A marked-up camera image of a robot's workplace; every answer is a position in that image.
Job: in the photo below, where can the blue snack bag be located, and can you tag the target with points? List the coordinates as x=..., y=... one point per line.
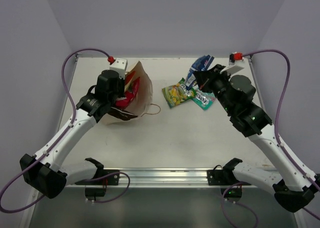
x=201, y=64

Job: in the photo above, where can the beige paper bag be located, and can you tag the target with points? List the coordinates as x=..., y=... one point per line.
x=143, y=102

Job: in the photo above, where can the aluminium mounting rail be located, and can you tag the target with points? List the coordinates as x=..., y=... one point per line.
x=170, y=177

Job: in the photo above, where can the brown chips bag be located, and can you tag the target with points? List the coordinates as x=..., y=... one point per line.
x=122, y=115

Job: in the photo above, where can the left black base bracket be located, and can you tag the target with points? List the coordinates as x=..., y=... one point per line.
x=101, y=185

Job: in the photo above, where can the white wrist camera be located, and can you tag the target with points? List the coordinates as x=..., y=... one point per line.
x=236, y=64
x=119, y=65

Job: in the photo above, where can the right black base bracket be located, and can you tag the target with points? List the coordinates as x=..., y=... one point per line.
x=218, y=177

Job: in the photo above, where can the teal snack bag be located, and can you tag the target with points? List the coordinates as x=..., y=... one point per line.
x=202, y=99

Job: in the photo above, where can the red snack bag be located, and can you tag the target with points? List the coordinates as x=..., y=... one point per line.
x=131, y=86

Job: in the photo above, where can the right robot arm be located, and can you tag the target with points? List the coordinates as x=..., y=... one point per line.
x=294, y=185

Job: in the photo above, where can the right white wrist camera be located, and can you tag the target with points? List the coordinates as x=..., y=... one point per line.
x=236, y=64

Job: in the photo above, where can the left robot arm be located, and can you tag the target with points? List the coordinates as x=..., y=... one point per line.
x=44, y=171

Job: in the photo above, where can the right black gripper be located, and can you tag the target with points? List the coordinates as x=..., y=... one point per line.
x=204, y=80

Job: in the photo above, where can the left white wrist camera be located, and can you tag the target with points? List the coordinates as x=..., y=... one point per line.
x=119, y=65

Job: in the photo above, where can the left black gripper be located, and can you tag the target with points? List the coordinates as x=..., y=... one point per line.
x=121, y=86

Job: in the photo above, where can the black base bracket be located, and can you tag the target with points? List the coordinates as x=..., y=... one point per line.
x=101, y=185
x=218, y=177

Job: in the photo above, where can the green yellow candy bag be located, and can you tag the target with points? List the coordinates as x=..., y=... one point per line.
x=178, y=93

